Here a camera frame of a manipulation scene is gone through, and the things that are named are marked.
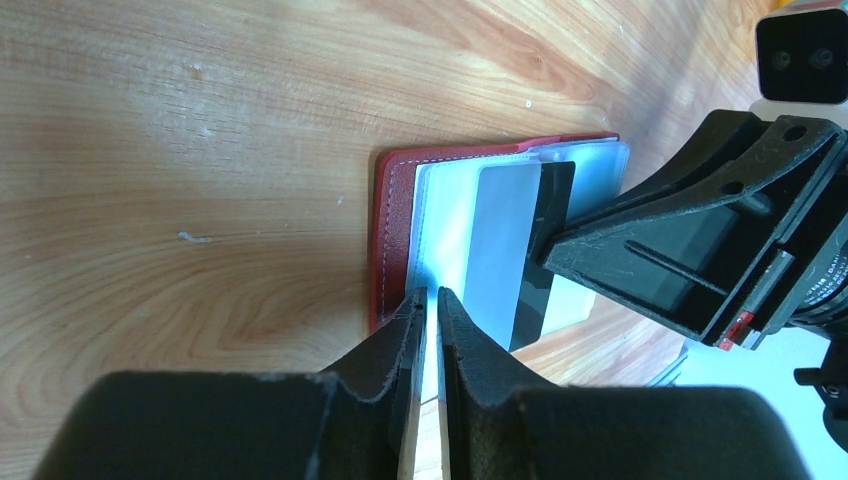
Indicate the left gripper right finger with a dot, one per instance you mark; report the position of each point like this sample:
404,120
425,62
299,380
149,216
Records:
501,420

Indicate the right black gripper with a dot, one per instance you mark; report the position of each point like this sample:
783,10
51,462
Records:
744,228

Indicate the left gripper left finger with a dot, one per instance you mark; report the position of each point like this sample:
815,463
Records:
355,419

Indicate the black silver credit card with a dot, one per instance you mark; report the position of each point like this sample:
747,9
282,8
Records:
507,292

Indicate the red leather card holder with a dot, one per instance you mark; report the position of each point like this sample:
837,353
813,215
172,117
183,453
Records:
392,210

